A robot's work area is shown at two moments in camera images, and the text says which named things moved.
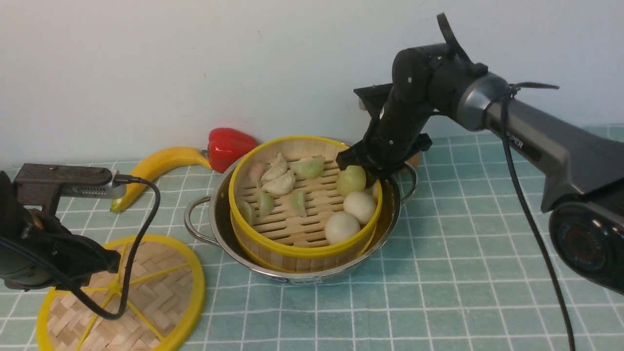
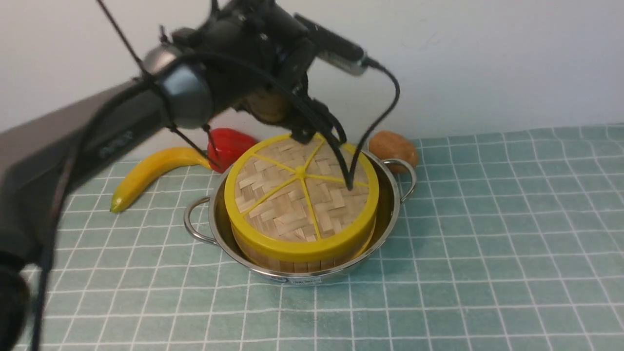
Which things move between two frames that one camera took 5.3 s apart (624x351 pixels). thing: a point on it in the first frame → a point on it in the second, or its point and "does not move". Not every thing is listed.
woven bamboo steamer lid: (167, 298) → (288, 202)
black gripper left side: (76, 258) → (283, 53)
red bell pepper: (225, 146) does not move
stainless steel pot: (208, 219) does not move
